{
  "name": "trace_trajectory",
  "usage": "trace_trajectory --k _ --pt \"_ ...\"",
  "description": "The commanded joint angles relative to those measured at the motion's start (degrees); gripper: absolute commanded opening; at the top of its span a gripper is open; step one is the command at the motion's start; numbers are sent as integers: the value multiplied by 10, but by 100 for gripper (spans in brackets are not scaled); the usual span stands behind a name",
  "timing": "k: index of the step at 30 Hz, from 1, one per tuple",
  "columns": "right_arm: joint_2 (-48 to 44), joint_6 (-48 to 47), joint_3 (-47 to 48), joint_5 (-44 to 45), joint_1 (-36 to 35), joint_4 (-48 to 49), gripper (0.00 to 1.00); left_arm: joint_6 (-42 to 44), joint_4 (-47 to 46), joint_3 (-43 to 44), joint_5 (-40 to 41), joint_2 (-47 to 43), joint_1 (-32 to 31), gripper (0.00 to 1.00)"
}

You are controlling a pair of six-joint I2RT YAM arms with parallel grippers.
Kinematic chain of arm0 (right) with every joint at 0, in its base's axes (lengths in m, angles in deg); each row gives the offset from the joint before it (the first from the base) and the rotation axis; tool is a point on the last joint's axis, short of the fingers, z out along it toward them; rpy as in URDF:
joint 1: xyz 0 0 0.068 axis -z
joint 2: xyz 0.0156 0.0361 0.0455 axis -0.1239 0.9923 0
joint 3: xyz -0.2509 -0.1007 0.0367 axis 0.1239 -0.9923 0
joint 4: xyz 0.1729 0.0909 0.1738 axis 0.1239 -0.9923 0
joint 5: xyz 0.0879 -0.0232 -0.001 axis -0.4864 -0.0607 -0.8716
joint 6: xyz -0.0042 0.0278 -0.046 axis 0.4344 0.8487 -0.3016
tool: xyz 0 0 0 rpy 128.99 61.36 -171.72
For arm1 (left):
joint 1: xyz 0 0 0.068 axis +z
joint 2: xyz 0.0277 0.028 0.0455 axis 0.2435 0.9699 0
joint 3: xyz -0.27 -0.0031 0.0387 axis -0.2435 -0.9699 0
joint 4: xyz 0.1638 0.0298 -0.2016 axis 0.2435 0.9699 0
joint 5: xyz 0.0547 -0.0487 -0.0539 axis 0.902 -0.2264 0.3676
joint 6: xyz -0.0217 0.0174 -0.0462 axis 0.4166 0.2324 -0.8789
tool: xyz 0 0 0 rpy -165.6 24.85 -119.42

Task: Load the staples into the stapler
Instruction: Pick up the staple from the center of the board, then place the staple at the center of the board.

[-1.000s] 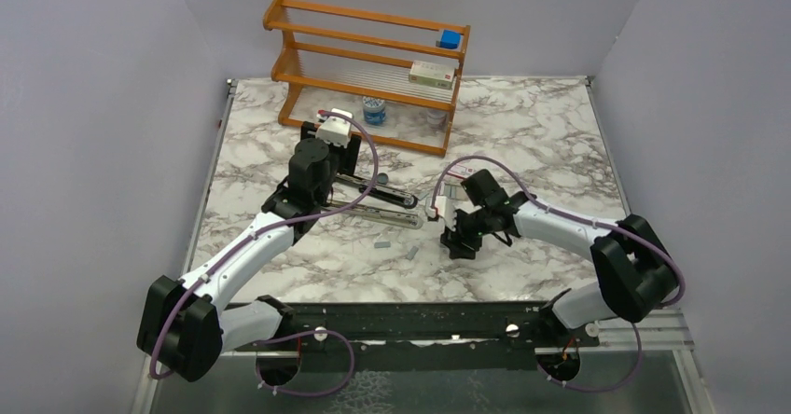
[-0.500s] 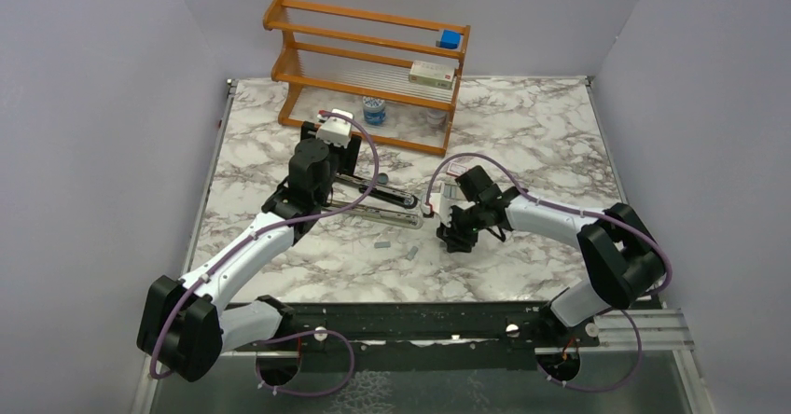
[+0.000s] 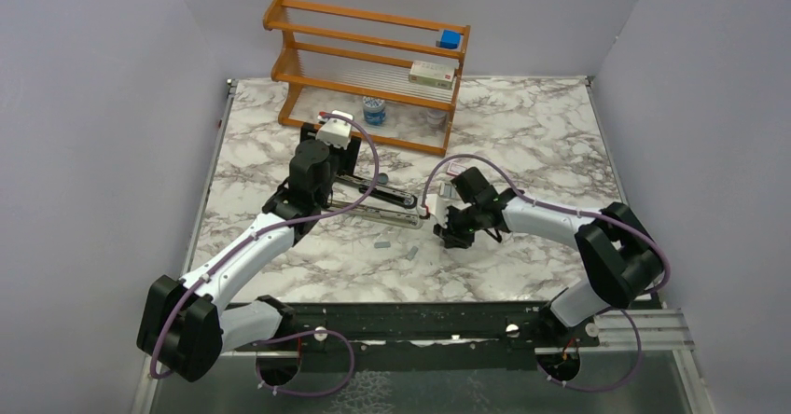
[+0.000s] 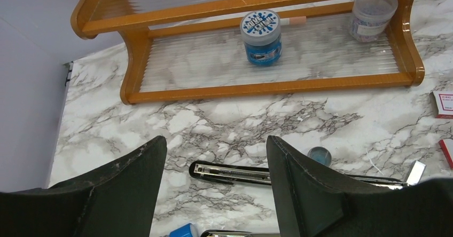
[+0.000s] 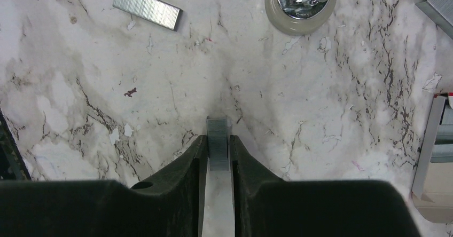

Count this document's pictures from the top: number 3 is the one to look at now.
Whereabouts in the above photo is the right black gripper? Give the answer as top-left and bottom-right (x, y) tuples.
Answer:
(433, 204), (482, 249)

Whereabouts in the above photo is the silver chrome stapler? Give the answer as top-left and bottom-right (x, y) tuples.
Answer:
(346, 204), (423, 229)

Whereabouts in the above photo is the black stapler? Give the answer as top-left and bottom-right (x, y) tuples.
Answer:
(336, 175), (417, 209)

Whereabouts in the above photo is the small red staples box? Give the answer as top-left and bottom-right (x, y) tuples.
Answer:
(445, 161), (467, 177)

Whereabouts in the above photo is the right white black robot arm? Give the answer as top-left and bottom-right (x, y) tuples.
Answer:
(419, 168), (666, 346)

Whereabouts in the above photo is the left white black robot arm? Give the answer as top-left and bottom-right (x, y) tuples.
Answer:
(136, 113), (360, 382)

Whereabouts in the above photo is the white green staples carton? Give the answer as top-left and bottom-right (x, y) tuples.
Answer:
(409, 61), (456, 90)

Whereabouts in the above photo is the blue white plastic jar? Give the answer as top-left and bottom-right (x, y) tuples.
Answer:
(362, 96), (386, 126)

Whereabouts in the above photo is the orange wooden shelf rack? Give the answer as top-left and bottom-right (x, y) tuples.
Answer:
(262, 0), (471, 157)

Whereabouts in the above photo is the clear plastic jar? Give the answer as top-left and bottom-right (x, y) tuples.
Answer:
(425, 108), (448, 129)

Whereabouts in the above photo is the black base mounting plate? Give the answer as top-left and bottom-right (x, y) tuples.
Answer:
(238, 301), (600, 373)

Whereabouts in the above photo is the blue box on shelf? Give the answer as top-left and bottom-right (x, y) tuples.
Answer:
(435, 29), (463, 50)

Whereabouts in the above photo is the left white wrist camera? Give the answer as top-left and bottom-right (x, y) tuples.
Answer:
(315, 110), (354, 150)

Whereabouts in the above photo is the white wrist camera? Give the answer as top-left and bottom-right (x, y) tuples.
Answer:
(315, 110), (354, 150)
(416, 193), (449, 228)

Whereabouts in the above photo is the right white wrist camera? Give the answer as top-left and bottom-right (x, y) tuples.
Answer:
(416, 193), (449, 228)

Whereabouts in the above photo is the aluminium frame rail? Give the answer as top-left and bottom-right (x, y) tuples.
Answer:
(132, 310), (712, 413)

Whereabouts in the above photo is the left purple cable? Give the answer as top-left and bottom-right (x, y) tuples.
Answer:
(147, 113), (381, 380)

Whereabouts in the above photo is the purple cable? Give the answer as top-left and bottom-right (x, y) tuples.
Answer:
(147, 113), (381, 380)
(420, 153), (673, 395)

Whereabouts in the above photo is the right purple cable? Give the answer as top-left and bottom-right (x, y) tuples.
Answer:
(420, 153), (673, 395)

